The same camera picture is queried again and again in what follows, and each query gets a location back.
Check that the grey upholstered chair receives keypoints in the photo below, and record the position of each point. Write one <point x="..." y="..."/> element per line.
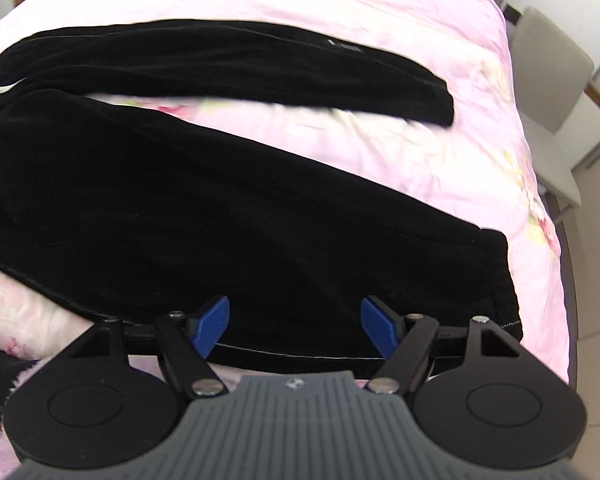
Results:
<point x="550" y="74"/>

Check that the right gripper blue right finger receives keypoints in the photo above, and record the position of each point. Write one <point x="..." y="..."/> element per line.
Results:
<point x="404" y="342"/>

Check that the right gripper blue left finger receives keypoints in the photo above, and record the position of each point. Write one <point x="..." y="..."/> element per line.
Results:
<point x="185" y="342"/>

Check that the black pants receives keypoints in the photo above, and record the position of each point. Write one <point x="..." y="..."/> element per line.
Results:
<point x="111" y="210"/>

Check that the pink floral bed duvet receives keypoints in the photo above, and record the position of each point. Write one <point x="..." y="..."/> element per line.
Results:
<point x="102" y="409"/>

